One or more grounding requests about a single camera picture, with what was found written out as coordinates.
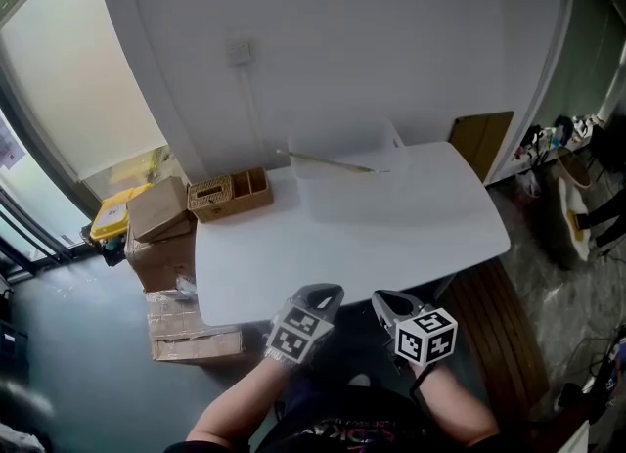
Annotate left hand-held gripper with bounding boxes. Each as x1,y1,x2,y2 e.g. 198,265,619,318
264,283,345,369

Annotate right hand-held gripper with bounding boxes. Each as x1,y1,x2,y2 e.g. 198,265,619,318
371,290,459,369

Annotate clear plastic storage bin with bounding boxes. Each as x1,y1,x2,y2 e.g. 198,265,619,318
286,116,411,225

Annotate wooden clothes hanger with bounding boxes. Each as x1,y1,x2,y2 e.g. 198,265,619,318
276,148,392,174

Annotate person's left forearm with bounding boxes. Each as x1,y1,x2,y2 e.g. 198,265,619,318
188,360,290,447

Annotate person's right forearm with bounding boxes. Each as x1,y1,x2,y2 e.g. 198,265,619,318
413,362,500,447

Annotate woven rattan organizer box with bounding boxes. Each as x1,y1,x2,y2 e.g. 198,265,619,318
186,165,275,224

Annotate large plain cardboard box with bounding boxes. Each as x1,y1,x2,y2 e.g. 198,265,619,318
124,225,200,294

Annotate small plain cardboard box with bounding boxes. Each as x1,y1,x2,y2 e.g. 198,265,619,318
125,175,193,243

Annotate dark shelf organizer with items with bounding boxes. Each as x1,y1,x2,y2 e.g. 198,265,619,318
0,289,30,384

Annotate brown wooden slatted panel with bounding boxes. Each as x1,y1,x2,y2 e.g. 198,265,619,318
442,257,552,418

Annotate person's black printed shirt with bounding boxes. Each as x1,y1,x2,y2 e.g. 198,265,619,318
256,382,529,453

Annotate pale plastic bag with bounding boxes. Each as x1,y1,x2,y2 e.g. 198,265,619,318
517,169,543,198

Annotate brown cardboard sheet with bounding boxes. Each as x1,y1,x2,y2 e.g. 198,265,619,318
448,111,514,183

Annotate egg-shaped plush rug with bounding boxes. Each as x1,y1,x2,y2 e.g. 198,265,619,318
557,179,593,262

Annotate tan round basket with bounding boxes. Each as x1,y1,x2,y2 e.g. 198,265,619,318
555,146,593,191

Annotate yellow plastic bin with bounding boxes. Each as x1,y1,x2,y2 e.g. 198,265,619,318
89,182,156,242

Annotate clutter of assorted items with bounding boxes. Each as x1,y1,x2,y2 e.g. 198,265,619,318
515,113,607,163

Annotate white roller blind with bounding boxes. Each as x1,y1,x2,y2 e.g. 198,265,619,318
0,0,170,183

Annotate paper notice on window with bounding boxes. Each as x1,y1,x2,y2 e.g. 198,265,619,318
0,108,25,171

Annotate white cable conduit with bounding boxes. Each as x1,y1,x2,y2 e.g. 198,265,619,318
237,67,268,171

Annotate white wall socket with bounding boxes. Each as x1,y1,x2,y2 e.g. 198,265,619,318
225,37,255,68

